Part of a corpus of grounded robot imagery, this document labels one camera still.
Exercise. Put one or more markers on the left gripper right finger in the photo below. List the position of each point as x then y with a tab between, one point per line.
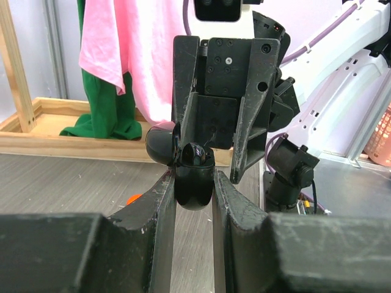
255	251

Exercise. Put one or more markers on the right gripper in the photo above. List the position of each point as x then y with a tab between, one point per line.
229	69

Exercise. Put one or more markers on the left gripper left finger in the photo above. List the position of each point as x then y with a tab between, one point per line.
129	251

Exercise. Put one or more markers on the black round charging case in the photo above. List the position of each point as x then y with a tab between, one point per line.
193	186

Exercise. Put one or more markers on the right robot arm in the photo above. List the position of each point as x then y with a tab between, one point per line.
313	88

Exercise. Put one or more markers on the green garment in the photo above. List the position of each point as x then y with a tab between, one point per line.
104	113

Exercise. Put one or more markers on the pink t-shirt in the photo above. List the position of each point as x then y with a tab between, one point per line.
134	37

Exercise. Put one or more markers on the wooden clothes rack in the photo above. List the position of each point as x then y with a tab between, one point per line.
56	127

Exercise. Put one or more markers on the pink laundry basket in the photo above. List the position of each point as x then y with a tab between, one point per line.
378	146

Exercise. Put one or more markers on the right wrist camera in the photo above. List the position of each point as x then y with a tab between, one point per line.
226	19

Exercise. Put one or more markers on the aluminium frame post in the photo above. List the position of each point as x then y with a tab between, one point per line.
55	48

